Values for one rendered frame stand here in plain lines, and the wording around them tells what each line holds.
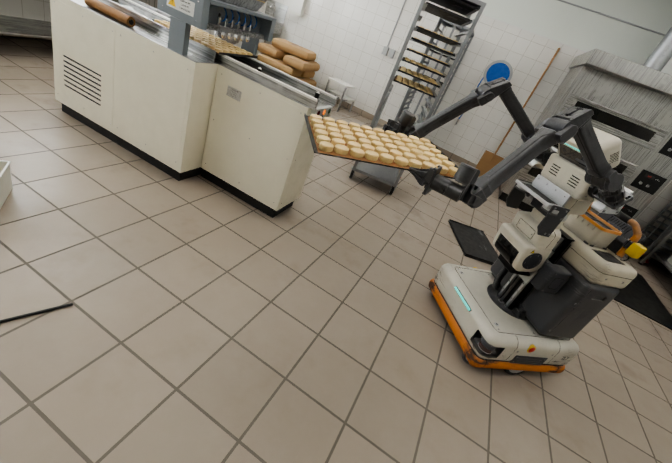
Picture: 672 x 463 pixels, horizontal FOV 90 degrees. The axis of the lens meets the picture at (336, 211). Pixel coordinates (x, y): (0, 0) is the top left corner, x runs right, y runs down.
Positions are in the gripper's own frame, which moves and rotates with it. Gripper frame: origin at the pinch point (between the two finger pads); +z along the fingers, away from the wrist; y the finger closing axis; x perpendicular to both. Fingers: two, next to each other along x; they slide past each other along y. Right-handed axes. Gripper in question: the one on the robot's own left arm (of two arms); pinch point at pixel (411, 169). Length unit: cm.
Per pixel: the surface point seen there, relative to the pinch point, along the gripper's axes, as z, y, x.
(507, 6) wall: 105, -114, 486
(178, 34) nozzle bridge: 165, -3, 17
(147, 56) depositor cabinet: 188, 16, 12
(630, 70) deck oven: -67, -74, 386
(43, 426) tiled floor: 45, 91, -102
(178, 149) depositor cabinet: 158, 67, 16
